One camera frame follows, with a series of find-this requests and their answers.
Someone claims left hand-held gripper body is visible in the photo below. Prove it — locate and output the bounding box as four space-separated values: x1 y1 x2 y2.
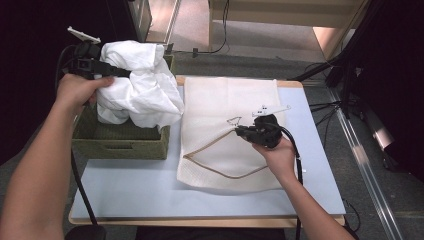
66 25 102 80

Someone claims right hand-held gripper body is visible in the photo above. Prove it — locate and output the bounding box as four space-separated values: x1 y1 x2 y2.
246 104 292 150

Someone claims white garment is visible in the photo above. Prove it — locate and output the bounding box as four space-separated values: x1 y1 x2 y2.
94 39 185 130

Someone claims green woven basket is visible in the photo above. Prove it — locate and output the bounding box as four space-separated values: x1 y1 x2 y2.
71 53 176 160

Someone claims person's right hand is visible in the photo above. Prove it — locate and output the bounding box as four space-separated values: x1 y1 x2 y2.
252 136 298 184

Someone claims person's left hand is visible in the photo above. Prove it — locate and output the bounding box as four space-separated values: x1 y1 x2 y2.
54 73 115 116

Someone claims dark cabinet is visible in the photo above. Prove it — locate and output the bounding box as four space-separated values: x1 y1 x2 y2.
106 0 153 44

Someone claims dark curtain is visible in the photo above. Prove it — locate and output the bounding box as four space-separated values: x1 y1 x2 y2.
349 0 424 183
0 0 111 166

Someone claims black metal stand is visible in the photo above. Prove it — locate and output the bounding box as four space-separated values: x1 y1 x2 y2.
289 0 384 118

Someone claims person's dark clothing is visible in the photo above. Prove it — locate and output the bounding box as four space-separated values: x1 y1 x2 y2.
134 226 288 240

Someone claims light wooden furniture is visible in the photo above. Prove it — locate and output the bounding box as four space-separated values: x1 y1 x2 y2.
208 0 371 61

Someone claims shiny metal stand foot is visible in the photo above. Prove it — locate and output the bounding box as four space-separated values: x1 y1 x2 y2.
363 109 396 152

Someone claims pale blue table board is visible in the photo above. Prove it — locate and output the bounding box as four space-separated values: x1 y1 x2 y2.
70 85 347 221

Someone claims right hand-held gripper black cable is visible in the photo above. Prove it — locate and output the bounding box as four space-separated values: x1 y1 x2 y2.
278 125 305 240

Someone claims hand-held gripper black cable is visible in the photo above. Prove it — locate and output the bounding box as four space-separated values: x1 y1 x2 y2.
54 44 99 228
278 125 305 240

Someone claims black floor cable bundle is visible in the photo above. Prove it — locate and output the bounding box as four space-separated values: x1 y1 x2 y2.
308 99 344 133

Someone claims metal floor rail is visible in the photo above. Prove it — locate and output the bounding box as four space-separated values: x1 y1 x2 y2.
326 87 405 240

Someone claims left hand-held gripper black cable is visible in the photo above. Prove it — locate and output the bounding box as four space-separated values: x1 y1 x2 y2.
54 44 99 228

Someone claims thin black cable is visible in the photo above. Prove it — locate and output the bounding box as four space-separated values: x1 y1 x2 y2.
343 199 362 233

